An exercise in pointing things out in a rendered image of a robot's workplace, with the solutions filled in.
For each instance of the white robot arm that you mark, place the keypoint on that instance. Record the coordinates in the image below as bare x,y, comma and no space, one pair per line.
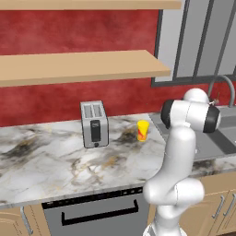
179,144

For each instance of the yellow cup with red print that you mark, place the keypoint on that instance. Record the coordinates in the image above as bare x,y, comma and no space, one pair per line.
142,130

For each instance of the grey sink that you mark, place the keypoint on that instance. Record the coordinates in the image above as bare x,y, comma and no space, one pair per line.
221,130

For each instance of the silver toaster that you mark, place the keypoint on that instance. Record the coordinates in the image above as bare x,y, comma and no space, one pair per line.
94,123

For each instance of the grey dishwasher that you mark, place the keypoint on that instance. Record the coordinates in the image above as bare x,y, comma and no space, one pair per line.
95,212

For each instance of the grey framed window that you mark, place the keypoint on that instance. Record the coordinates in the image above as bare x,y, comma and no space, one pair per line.
196,40

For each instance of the grey curved tap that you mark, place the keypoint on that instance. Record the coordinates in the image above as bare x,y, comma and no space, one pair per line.
225,83

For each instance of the wooden cupboard door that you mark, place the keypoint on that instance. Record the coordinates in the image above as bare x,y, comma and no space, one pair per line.
14,221
202,216
229,215

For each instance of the long wooden wall shelf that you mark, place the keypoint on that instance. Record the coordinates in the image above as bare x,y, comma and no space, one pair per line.
76,66

